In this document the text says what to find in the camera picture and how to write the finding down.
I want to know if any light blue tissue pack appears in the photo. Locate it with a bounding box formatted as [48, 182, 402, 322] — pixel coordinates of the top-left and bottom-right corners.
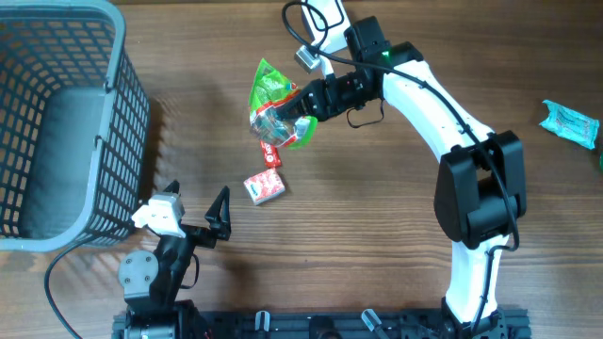
[540, 100, 600, 150]

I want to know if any black camera cable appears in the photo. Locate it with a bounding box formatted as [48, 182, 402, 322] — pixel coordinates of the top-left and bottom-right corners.
[43, 237, 95, 339]
[281, 0, 521, 331]

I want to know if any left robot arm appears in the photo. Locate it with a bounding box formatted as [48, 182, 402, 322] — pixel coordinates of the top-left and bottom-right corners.
[112, 180, 232, 339]

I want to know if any white barcode scanner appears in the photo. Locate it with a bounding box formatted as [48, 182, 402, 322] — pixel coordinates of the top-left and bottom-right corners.
[301, 0, 350, 54]

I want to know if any black right camera cable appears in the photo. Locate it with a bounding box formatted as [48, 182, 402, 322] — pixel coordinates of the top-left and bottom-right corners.
[281, 0, 521, 331]

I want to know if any grey plastic mesh basket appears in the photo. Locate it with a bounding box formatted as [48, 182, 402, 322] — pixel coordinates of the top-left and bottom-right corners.
[1, 1, 150, 252]

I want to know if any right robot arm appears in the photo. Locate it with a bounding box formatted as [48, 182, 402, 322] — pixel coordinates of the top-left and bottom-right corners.
[278, 16, 527, 338]

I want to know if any pink white small box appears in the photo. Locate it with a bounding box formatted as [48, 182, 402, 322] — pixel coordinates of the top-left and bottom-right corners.
[244, 169, 285, 205]

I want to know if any Haribo gummy candy bag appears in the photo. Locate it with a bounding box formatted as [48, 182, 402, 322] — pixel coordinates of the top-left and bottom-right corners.
[249, 58, 318, 149]

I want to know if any red Nescafe coffee stick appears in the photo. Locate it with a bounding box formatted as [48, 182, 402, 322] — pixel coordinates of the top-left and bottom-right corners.
[260, 141, 282, 169]

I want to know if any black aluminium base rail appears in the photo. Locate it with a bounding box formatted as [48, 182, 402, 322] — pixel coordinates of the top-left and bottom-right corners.
[111, 308, 531, 339]

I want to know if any black left camera cable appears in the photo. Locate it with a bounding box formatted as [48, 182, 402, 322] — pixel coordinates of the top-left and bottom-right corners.
[43, 237, 95, 339]

